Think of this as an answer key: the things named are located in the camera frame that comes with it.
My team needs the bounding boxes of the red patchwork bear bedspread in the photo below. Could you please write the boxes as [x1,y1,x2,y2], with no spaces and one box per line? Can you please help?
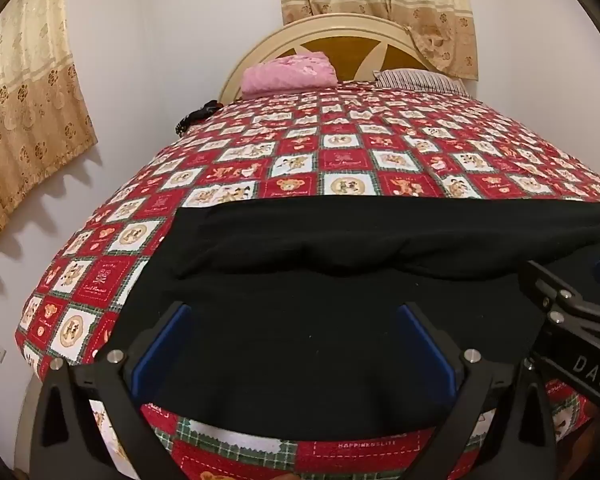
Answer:
[14,84,600,480]

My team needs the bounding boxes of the black red item beside bed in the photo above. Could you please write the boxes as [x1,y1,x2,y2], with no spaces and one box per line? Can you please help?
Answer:
[174,100,224,138]

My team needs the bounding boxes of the black pants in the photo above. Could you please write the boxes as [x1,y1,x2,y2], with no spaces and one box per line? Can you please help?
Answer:
[107,196,600,441]

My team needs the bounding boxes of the striped pillow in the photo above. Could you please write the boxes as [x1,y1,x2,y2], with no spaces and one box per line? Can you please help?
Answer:
[374,68,469,96]

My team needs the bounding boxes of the cream wooden headboard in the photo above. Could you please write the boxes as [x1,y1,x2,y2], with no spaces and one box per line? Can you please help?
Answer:
[219,13,434,104]

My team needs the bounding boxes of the beige curtain on left wall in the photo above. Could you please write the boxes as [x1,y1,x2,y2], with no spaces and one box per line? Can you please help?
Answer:
[0,0,97,234]

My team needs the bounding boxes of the pink folded blanket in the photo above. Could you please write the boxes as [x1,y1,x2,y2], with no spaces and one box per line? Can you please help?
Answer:
[240,52,338,99]

